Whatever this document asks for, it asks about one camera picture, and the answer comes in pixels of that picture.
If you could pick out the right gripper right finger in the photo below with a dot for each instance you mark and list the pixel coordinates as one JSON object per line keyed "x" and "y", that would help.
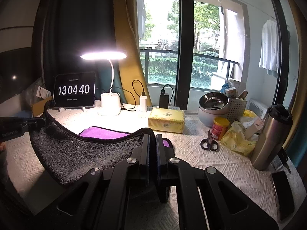
{"x": 162, "y": 161}

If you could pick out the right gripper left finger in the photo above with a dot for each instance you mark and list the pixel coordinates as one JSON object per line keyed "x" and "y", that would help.
{"x": 145, "y": 150}

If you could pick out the purple and grey towel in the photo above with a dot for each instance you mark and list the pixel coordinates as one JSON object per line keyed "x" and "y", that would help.
{"x": 67, "y": 156}

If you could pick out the cardboard box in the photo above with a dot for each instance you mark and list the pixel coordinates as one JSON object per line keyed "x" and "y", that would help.
{"x": 38, "y": 108}

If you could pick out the white textured tablecloth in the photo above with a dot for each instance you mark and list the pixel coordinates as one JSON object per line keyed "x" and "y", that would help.
{"x": 37, "y": 189}

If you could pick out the black scissors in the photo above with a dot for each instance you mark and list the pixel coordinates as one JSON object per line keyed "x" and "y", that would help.
{"x": 209, "y": 144}

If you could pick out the white power strip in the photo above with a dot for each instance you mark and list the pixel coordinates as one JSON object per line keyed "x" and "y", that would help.
{"x": 149, "y": 108}

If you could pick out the white charger adapter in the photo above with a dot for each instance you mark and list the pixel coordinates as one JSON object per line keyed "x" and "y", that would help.
{"x": 143, "y": 103}

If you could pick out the black power bank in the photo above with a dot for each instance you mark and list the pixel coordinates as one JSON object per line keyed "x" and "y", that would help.
{"x": 163, "y": 99}

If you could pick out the grey bowl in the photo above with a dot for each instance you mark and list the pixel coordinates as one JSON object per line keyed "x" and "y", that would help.
{"x": 207, "y": 118}

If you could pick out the white desk lamp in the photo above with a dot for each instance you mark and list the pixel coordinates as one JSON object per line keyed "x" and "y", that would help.
{"x": 110, "y": 101}

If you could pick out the red yellow can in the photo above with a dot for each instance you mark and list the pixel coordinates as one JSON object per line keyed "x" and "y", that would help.
{"x": 219, "y": 127}

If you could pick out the crumpled yellow tissue pack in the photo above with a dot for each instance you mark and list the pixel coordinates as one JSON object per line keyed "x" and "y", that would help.
{"x": 235, "y": 140}

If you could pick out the tablet showing clock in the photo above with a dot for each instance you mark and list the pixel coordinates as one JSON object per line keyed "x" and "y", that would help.
{"x": 76, "y": 90}

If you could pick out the steel bowl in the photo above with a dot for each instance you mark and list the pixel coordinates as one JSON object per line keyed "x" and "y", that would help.
{"x": 213, "y": 101}

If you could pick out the yellow curtain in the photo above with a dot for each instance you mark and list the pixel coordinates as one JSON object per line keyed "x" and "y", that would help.
{"x": 126, "y": 33}

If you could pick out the white perforated basket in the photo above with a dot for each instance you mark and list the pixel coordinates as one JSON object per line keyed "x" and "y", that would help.
{"x": 236, "y": 109}

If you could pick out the steel thermos bottle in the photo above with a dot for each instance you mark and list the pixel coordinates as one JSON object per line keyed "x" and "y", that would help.
{"x": 277, "y": 125}

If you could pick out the dark green curtain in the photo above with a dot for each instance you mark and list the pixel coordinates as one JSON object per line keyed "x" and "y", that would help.
{"x": 64, "y": 30}

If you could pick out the black phone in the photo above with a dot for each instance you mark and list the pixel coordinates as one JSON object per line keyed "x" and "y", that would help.
{"x": 283, "y": 195}

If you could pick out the white hanging shirt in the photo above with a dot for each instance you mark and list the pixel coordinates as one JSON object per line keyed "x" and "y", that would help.
{"x": 270, "y": 48}

